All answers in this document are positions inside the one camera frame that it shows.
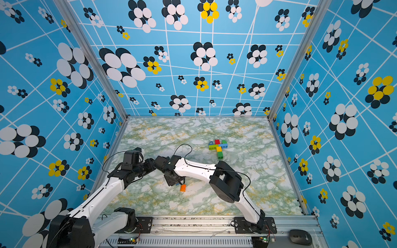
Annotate lime long lego brick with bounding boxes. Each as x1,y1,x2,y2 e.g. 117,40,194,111
208,144,218,150

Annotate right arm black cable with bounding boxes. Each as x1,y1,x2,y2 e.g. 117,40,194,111
173,143,264,224

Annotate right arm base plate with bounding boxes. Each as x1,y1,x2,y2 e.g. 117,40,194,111
231,217,278,234

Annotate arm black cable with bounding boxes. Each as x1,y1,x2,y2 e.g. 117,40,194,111
101,150,131,177
173,143,264,224

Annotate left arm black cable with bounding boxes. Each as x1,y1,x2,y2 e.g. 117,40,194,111
101,150,131,177

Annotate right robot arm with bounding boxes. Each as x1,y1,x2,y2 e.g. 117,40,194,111
154,155,266,234

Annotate aluminium front rail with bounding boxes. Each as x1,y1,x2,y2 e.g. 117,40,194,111
116,216,329,248

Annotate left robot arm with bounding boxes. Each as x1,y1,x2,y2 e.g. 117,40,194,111
46,148,156,248

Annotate black computer mouse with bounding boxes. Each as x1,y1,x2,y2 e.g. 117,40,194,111
289,229,312,246

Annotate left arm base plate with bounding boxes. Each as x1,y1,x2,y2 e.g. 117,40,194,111
122,217,154,234

